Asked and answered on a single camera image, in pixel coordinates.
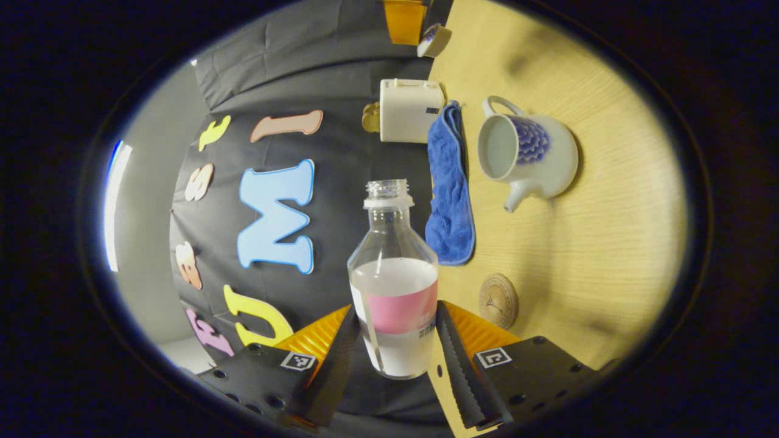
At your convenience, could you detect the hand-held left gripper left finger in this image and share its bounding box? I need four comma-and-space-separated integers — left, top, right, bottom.
196, 304, 363, 430

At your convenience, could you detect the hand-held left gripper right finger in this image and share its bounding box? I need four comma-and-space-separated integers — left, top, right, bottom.
428, 300, 623, 433

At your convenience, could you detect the round wooden coaster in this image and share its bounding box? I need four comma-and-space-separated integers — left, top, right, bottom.
478, 273, 520, 331

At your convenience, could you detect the clear plastic water bottle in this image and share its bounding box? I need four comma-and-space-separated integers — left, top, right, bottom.
347, 179, 440, 381

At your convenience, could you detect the white blue patterned teacup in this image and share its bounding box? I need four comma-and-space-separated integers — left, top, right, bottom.
477, 96, 580, 214

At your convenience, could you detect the white toaster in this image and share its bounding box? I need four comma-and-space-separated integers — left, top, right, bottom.
379, 78, 446, 144

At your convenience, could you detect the black backdrop cloth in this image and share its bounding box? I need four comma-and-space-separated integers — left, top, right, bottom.
170, 0, 455, 426

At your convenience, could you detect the blue towel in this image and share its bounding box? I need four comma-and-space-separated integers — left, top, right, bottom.
424, 100, 477, 267

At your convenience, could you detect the long ceiling light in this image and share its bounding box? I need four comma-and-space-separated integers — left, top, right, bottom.
103, 140, 133, 273

